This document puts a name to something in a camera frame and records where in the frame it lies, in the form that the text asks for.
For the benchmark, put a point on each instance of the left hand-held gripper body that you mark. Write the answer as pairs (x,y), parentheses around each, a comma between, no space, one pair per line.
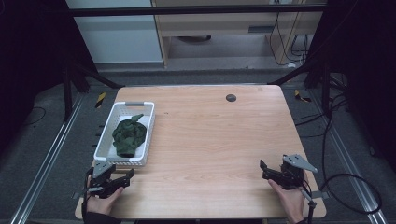
(102,183)

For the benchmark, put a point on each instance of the person's right hand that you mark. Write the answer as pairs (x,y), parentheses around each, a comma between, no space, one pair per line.
(292,203)

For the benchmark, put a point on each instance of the yellow black striped tape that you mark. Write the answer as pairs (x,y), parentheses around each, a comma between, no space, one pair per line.
(100,99)
(301,97)

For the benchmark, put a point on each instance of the black metal stand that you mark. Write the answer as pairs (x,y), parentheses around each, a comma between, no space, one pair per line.
(67,93)
(325,90)

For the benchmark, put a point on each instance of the green cloth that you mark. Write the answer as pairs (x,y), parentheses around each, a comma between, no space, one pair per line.
(129,135)

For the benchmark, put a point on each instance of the white plastic basket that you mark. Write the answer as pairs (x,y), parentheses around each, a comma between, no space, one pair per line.
(149,124)

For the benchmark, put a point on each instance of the white cabinet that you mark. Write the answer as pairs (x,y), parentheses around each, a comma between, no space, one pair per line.
(118,40)

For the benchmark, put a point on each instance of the black horizontal frame bar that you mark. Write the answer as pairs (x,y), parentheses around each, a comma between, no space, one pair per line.
(186,10)

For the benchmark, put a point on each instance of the light wooden desk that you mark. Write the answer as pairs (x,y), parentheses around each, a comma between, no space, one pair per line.
(218,23)

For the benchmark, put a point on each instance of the black curtain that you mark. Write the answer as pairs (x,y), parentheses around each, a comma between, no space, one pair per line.
(370,62)
(31,56)

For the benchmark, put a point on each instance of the grey round table grommet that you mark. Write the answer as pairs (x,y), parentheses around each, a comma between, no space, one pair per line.
(231,98)

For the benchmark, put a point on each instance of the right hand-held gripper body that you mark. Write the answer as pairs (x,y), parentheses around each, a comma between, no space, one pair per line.
(292,177)

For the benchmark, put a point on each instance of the aluminium floor rail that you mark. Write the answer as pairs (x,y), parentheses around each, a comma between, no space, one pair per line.
(46,161)
(351,165)

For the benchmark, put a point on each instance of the person's left hand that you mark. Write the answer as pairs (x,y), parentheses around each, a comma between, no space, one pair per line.
(99,205)

